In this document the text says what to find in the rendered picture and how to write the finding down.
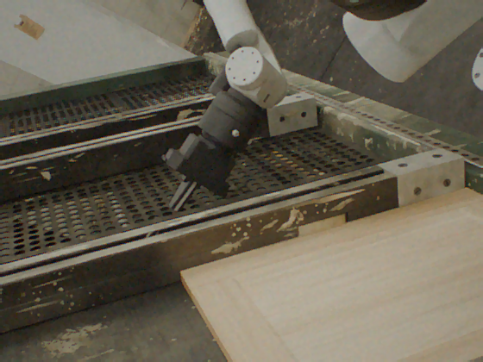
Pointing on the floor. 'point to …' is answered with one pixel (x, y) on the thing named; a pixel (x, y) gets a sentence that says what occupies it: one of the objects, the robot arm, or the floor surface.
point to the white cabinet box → (77, 40)
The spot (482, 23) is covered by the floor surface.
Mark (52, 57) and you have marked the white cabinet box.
